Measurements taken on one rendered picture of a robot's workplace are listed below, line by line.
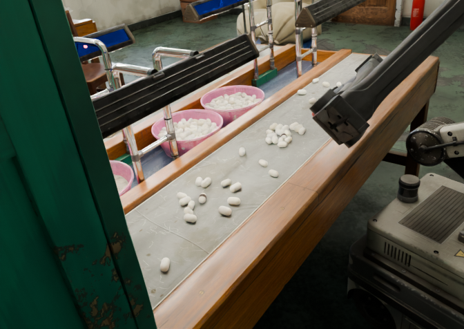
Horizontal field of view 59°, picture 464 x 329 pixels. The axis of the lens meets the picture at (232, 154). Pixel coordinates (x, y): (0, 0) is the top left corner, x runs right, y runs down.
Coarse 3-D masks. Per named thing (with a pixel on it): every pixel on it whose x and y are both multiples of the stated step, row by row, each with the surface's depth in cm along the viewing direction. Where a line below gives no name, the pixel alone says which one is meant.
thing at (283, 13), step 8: (272, 8) 427; (280, 8) 422; (288, 8) 419; (264, 16) 431; (272, 16) 421; (280, 16) 414; (288, 16) 412; (272, 24) 419; (280, 24) 413; (288, 24) 410; (320, 24) 434; (264, 32) 427; (280, 32) 415; (288, 32) 411; (304, 32) 415; (320, 32) 438; (264, 40) 419; (280, 40) 416; (288, 40) 414; (304, 40) 424
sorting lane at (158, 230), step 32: (352, 64) 199; (320, 96) 169; (256, 128) 149; (320, 128) 144; (224, 160) 132; (256, 160) 130; (288, 160) 128; (160, 192) 120; (192, 192) 118; (224, 192) 116; (256, 192) 115; (128, 224) 108; (160, 224) 107; (192, 224) 105; (224, 224) 104; (160, 256) 96; (192, 256) 95; (160, 288) 88
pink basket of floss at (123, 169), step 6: (114, 162) 133; (120, 162) 131; (114, 168) 133; (120, 168) 132; (126, 168) 130; (120, 174) 133; (126, 174) 130; (132, 174) 124; (132, 180) 122; (126, 186) 119; (120, 192) 116
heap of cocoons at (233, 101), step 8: (224, 96) 181; (232, 96) 178; (240, 96) 177; (248, 96) 176; (208, 104) 173; (216, 104) 174; (224, 104) 172; (232, 104) 170; (240, 104) 170; (248, 104) 169
